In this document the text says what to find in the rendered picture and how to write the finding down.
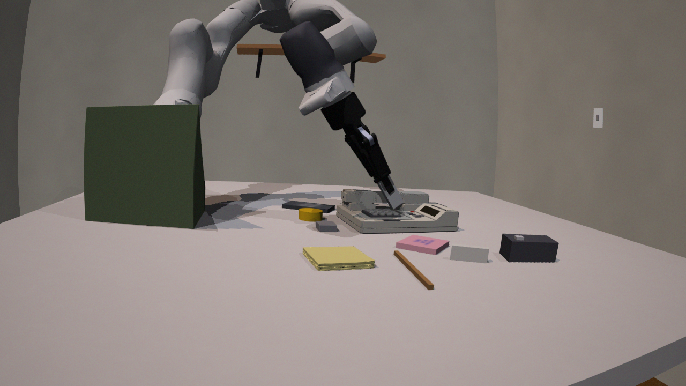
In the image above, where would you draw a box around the yellow short cylinder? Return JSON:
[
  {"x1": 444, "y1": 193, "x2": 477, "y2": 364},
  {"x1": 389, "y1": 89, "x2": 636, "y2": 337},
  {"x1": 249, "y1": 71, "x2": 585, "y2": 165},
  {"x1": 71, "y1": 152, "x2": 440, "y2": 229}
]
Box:
[{"x1": 299, "y1": 208, "x2": 323, "y2": 221}]

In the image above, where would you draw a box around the dark grey keypad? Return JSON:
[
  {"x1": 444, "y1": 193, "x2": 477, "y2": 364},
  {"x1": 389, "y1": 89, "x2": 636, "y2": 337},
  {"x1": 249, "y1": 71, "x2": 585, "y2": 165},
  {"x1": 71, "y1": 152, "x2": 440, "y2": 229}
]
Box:
[{"x1": 282, "y1": 201, "x2": 335, "y2": 213}]

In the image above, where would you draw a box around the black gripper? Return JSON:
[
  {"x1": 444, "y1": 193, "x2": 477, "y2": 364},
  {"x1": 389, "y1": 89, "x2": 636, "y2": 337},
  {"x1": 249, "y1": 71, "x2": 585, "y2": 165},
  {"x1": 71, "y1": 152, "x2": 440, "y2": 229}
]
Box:
[{"x1": 321, "y1": 92, "x2": 404, "y2": 209}]

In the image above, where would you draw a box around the brown wooden stick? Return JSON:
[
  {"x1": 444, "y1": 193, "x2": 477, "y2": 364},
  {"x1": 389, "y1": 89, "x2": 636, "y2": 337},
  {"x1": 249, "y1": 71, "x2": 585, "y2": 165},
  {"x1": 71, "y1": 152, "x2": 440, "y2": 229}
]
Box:
[{"x1": 394, "y1": 250, "x2": 434, "y2": 290}]

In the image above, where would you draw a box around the yellow sticky note pad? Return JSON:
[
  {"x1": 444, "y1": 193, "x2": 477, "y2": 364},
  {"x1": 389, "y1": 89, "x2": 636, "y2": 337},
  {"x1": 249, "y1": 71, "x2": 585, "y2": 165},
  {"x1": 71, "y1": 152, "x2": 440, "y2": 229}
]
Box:
[{"x1": 303, "y1": 246, "x2": 375, "y2": 271}]

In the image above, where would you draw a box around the pink sticky note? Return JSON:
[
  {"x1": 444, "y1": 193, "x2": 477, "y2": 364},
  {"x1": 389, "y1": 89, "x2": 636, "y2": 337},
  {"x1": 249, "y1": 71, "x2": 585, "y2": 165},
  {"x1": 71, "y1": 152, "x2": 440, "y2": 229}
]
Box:
[{"x1": 396, "y1": 235, "x2": 449, "y2": 255}]

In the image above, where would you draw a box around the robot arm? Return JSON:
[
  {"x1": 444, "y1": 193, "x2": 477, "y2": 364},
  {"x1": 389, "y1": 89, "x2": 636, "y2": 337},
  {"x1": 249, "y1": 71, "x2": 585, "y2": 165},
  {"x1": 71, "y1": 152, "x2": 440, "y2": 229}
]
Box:
[{"x1": 153, "y1": 0, "x2": 377, "y2": 118}]

